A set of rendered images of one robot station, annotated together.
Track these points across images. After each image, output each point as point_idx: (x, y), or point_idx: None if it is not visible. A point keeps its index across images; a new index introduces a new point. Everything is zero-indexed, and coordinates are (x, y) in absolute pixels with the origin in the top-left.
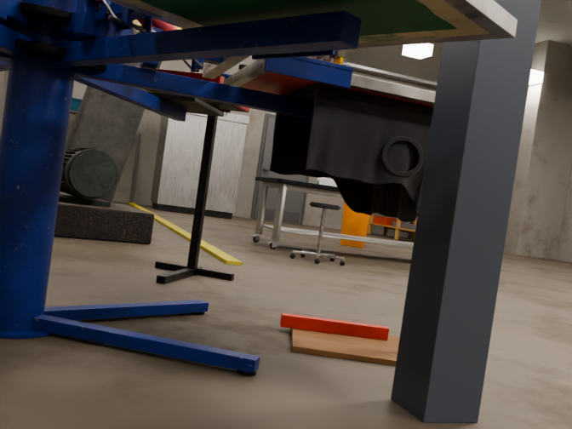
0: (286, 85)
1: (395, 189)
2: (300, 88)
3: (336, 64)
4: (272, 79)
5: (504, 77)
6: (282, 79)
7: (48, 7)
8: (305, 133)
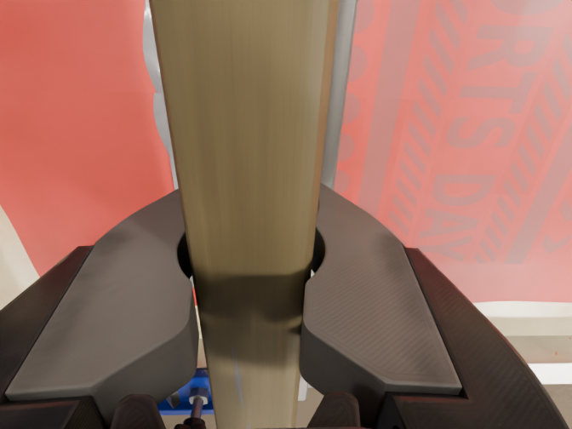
0: (83, 167)
1: None
2: (161, 157)
3: (210, 413)
4: (17, 231)
5: None
6: (58, 261)
7: None
8: None
